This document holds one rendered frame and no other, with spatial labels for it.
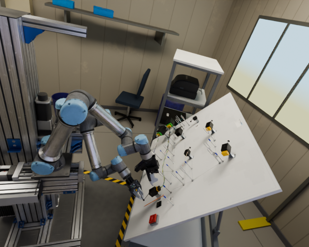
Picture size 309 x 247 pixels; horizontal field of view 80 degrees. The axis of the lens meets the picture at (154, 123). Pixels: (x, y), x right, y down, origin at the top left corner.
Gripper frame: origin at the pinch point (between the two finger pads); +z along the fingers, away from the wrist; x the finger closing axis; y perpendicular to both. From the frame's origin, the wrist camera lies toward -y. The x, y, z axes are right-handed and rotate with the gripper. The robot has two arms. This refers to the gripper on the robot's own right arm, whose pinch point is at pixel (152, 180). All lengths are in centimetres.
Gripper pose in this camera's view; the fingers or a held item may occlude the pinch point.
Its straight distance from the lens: 132.1
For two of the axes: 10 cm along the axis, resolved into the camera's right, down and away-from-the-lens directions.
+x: 0.8, -4.4, 8.9
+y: 9.6, -2.0, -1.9
